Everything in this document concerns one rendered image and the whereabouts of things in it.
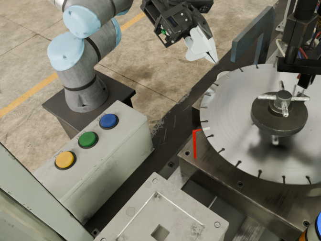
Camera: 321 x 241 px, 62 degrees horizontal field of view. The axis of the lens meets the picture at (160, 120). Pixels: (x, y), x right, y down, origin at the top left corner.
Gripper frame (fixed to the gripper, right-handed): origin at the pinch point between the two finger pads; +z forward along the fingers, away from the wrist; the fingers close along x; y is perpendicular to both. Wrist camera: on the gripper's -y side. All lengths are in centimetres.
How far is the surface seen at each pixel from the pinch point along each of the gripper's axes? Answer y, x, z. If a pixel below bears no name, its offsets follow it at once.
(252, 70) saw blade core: -7.5, -1.5, 8.0
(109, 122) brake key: 26.7, -13.5, -3.0
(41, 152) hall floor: 52, -141, -29
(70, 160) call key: 39.4, -11.5, -0.6
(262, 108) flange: 2.2, 5.2, 15.4
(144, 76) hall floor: -43, -148, -37
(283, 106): 2.5, 10.7, 16.7
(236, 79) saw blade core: -2.1, -1.8, 7.3
